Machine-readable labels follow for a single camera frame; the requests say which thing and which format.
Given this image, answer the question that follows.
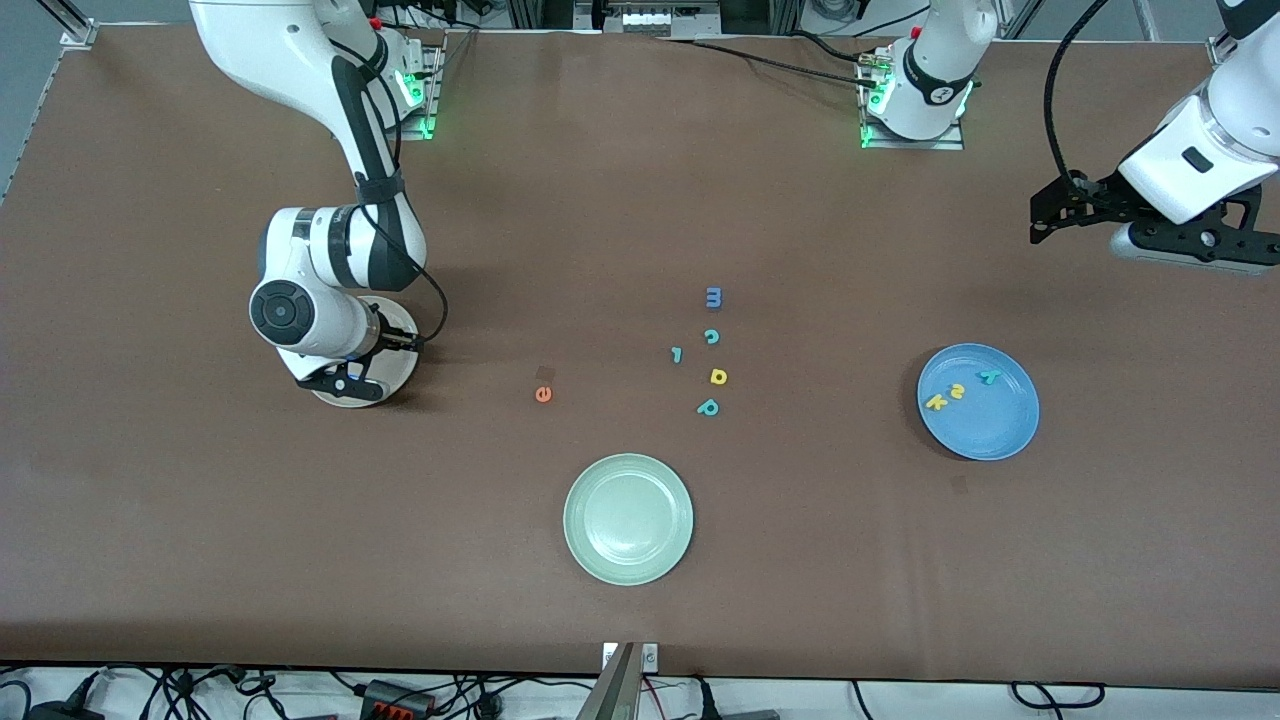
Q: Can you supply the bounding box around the beige brown plate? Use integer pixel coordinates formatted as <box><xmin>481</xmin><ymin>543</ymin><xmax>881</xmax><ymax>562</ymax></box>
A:
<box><xmin>310</xmin><ymin>298</ymin><xmax>420</xmax><ymax>409</ymax></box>

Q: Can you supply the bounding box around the blue plate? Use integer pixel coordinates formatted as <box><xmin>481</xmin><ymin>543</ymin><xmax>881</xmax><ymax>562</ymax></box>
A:
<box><xmin>916</xmin><ymin>343</ymin><xmax>1041</xmax><ymax>462</ymax></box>

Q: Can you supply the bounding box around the pale green plate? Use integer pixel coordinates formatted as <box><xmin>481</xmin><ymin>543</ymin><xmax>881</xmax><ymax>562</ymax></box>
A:
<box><xmin>563</xmin><ymin>453</ymin><xmax>695</xmax><ymax>587</ymax></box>

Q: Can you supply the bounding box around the black orange power strip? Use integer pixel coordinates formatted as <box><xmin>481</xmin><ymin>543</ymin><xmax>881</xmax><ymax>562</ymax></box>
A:
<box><xmin>358</xmin><ymin>678</ymin><xmax>437</xmax><ymax>717</ymax></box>

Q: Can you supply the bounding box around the silver connector box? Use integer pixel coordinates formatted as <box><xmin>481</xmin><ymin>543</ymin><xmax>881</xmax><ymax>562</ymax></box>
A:
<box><xmin>575</xmin><ymin>0</ymin><xmax>723</xmax><ymax>39</ymax></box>

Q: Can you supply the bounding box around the grey metal profile bar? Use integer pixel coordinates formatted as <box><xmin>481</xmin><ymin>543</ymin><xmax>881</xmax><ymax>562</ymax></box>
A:
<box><xmin>575</xmin><ymin>643</ymin><xmax>641</xmax><ymax>720</ymax></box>

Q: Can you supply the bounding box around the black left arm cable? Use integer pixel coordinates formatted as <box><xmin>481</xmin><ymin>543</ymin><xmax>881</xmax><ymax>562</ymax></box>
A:
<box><xmin>1045</xmin><ymin>0</ymin><xmax>1111</xmax><ymax>183</ymax></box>

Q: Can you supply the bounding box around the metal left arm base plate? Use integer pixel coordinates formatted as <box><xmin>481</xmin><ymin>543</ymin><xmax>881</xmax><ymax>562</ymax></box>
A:
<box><xmin>860</xmin><ymin>45</ymin><xmax>966</xmax><ymax>151</ymax></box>

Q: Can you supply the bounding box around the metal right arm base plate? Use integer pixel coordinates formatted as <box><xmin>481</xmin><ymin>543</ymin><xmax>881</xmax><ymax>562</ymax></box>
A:
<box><xmin>395</xmin><ymin>45</ymin><xmax>443</xmax><ymax>141</ymax></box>

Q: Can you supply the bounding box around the short black table cable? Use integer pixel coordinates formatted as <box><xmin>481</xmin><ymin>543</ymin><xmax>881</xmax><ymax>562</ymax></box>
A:
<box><xmin>790</xmin><ymin>30</ymin><xmax>881</xmax><ymax>66</ymax></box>

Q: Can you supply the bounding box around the long black table cable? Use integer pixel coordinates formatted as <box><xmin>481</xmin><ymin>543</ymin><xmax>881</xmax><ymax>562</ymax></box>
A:
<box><xmin>660</xmin><ymin>36</ymin><xmax>883</xmax><ymax>89</ymax></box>

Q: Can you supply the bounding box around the looped black floor cable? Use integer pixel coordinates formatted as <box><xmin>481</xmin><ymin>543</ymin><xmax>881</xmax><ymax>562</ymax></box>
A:
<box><xmin>1008</xmin><ymin>681</ymin><xmax>1107</xmax><ymax>710</ymax></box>

